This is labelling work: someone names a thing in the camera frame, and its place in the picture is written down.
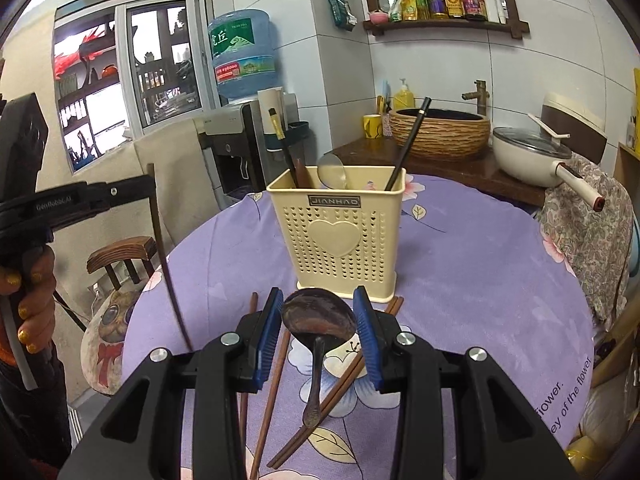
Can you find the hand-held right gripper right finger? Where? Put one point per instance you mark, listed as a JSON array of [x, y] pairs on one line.
[[370, 330]]

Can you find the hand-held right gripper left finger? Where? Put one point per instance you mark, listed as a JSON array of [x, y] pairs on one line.
[[265, 330]]

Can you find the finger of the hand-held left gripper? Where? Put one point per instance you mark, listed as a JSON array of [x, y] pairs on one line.
[[75, 222], [100, 196]]

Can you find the metal spoon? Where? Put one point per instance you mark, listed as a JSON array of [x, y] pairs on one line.
[[320, 310], [332, 170]]

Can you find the cream plastic utensil holder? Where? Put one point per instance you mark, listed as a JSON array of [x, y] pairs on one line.
[[335, 260]]

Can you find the black chopstick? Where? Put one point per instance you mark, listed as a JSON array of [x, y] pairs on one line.
[[282, 145], [407, 145]]

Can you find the person's left hand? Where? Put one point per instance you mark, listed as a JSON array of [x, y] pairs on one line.
[[35, 290]]

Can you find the wooden chair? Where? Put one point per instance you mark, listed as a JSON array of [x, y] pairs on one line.
[[120, 255]]

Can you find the purple floral tablecloth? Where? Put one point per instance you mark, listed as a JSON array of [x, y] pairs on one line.
[[475, 285]]

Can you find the red clamp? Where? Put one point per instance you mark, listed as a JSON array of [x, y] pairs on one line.
[[75, 57]]

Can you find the cat print cushion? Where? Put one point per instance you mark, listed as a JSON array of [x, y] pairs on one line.
[[112, 340]]

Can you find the grey water dispenser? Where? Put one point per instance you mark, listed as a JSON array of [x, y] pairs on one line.
[[230, 160]]

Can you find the sliding window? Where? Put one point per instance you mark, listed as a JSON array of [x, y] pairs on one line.
[[150, 70]]

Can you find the dark wooden counter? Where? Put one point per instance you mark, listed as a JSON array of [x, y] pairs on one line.
[[450, 172]]

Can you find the white paper cup tube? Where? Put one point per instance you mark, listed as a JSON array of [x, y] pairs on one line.
[[270, 115]]

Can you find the blue water bottle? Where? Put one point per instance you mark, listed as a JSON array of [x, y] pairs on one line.
[[242, 55]]

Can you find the yellow mug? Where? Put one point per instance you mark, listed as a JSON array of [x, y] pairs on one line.
[[372, 127]]

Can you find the woven wash basin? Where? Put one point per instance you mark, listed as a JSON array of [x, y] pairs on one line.
[[440, 137]]

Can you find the blue kitchen tool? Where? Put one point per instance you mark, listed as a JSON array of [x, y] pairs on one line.
[[382, 97]]

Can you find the yellow soap dispenser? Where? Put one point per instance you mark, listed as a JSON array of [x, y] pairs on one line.
[[404, 97]]

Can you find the white pan with glass lid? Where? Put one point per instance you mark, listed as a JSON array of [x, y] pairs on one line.
[[530, 157]]

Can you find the floral patterned cloth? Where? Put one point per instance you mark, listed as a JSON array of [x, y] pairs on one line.
[[590, 230]]

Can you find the brass faucet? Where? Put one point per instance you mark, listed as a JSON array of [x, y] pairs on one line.
[[477, 97]]

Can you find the white rice paddle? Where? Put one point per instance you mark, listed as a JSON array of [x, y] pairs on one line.
[[547, 127]]

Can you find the brown white rice cooker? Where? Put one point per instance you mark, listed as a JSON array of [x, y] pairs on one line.
[[580, 120]]

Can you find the green hanging bag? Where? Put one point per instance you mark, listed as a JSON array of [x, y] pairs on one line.
[[341, 10]]

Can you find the pink bowl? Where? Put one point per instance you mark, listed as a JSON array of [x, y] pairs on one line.
[[378, 17]]

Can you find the yellow packet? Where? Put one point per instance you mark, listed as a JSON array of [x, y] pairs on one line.
[[395, 10]]

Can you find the green yellow bottle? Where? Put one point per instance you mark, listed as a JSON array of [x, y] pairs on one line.
[[414, 5]]

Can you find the yellow roll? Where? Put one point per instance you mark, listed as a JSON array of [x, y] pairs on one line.
[[637, 110]]

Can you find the white bottle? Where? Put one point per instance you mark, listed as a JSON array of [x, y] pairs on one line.
[[496, 7]]

